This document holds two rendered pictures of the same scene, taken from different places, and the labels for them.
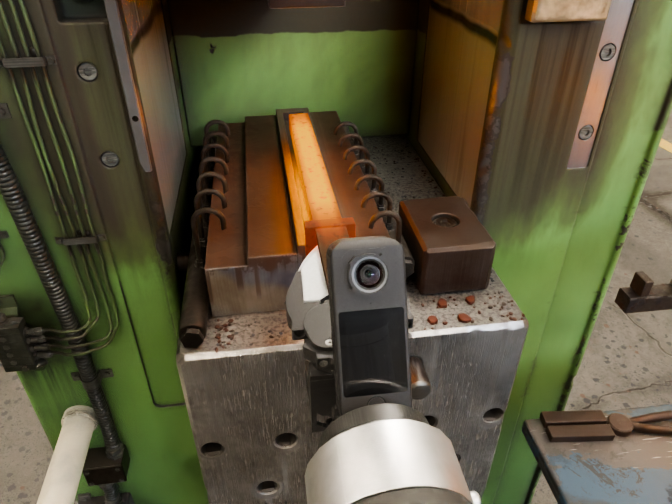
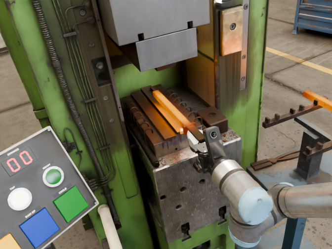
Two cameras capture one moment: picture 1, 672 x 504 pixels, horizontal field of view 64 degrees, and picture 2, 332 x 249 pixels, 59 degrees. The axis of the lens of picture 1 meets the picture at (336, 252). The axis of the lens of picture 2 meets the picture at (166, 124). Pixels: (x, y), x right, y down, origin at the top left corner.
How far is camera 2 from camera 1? 56 cm
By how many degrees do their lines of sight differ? 9
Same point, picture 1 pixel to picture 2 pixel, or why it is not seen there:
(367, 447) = (224, 165)
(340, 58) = not seen: hidden behind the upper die
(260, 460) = (176, 198)
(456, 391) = not seen: hidden behind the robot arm
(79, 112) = (103, 109)
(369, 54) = not seen: hidden behind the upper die
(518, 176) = (227, 95)
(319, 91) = (151, 77)
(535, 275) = (238, 123)
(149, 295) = (124, 159)
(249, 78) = (127, 79)
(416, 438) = (231, 162)
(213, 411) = (163, 185)
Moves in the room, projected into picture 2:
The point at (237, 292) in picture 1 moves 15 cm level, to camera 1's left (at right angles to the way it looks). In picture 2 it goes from (162, 149) to (123, 159)
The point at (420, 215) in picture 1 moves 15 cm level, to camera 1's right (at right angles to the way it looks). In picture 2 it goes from (204, 114) to (238, 106)
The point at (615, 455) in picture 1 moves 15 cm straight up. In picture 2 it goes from (273, 169) to (276, 142)
